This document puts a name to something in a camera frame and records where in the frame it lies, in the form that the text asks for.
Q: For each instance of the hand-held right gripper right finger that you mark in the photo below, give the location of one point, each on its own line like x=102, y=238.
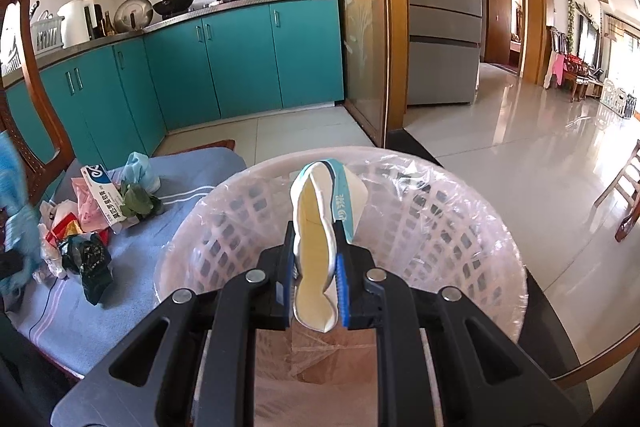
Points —
x=344, y=292

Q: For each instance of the red snack wrapper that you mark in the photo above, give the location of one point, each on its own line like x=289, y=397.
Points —
x=62, y=229

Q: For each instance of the white plastic fence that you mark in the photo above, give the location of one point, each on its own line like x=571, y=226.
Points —
x=617, y=99

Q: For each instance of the brown wooden door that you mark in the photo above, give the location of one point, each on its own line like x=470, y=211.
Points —
x=497, y=17

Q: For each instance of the white dish rack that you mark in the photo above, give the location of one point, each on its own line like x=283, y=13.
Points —
x=47, y=37

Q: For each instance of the wood framed glass door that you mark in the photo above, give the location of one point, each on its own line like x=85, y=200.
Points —
x=360, y=32

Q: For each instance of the green leaf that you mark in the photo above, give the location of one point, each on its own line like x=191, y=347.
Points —
x=137, y=202

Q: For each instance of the pink printed plastic bag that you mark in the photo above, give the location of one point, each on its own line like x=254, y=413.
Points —
x=85, y=207

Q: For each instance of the white plastic waste basket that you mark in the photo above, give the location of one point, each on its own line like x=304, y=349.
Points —
x=240, y=212

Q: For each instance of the steel wok lid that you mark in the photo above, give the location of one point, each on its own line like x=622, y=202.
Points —
x=135, y=14

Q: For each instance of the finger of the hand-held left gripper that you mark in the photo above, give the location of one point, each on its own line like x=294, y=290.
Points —
x=10, y=274

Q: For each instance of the light wooden slatted chair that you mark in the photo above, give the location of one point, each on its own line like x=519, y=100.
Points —
x=627, y=179

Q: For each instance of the black plastic bag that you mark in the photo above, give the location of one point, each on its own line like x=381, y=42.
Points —
x=87, y=262

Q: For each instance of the dark glass bottle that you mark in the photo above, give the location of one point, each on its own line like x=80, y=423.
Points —
x=107, y=27

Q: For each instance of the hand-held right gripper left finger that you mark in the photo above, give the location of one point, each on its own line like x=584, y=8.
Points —
x=286, y=307

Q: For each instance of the blue face mask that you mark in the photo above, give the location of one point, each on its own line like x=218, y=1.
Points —
x=137, y=167

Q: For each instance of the white plastic bag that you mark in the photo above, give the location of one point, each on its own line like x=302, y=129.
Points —
x=47, y=257

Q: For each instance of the dark carved armchair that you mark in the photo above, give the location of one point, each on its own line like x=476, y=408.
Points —
x=580, y=72

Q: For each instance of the white blue ointment box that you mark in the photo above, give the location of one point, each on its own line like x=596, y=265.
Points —
x=102, y=194

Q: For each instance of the green leaf garland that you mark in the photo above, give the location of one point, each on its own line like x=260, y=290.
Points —
x=570, y=7

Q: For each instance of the pink cloth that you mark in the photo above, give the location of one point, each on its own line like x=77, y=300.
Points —
x=556, y=72

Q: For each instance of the white electric kettle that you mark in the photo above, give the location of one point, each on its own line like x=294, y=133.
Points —
x=75, y=24

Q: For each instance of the black frying pan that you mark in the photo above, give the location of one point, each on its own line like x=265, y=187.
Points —
x=175, y=4

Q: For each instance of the blue striped cloth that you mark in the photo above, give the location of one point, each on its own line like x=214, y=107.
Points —
x=150, y=247

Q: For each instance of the crushed white blue paper carton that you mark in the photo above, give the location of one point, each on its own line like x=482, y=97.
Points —
x=312, y=257

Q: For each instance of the silver refrigerator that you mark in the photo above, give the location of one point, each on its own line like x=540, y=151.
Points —
x=440, y=57

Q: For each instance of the white lined waste basket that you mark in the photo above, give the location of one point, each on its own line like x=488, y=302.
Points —
x=425, y=187

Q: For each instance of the blue plastic bag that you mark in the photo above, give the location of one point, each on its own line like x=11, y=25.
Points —
x=12, y=187

